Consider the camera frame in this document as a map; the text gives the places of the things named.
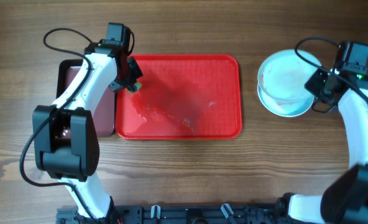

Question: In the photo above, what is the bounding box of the green yellow sponge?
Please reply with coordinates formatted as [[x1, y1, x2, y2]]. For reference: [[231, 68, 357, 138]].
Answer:
[[127, 82, 142, 93]]

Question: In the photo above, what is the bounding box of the light blue plate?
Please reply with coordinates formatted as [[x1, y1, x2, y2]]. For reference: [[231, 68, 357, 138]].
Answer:
[[257, 49, 321, 101], [257, 85, 314, 118]]

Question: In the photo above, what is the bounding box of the light blue back plate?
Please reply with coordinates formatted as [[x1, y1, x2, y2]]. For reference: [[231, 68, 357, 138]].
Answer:
[[257, 49, 321, 101]]

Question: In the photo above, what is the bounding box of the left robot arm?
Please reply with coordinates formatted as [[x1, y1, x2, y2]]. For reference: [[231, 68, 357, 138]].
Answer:
[[29, 38, 142, 222]]

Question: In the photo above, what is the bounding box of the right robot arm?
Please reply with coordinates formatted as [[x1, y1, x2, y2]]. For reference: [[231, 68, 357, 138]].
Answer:
[[274, 70, 368, 223]]

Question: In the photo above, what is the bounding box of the dark maroon tray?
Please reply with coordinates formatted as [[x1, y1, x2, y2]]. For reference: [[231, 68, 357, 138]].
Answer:
[[56, 59, 116, 137]]

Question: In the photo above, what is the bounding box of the red plastic tray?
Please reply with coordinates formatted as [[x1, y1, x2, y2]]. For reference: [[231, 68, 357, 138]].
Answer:
[[115, 54, 242, 140]]

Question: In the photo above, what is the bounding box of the black mounting base rail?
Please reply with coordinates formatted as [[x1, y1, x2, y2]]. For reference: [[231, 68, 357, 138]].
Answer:
[[55, 202, 284, 224]]

